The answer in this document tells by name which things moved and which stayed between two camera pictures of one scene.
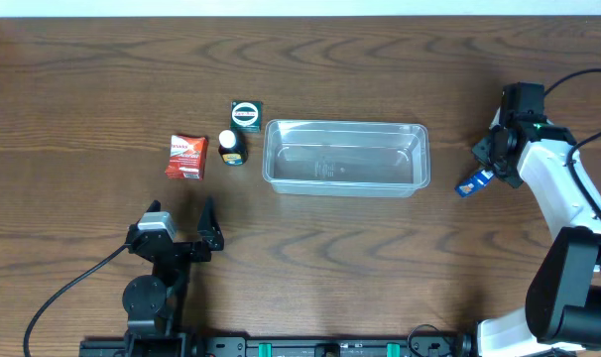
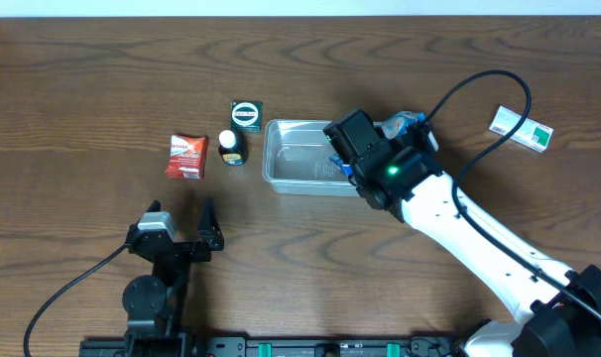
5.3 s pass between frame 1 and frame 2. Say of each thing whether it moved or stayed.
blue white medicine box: moved
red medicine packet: stayed
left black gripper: stayed
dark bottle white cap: stayed
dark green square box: stayed
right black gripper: moved
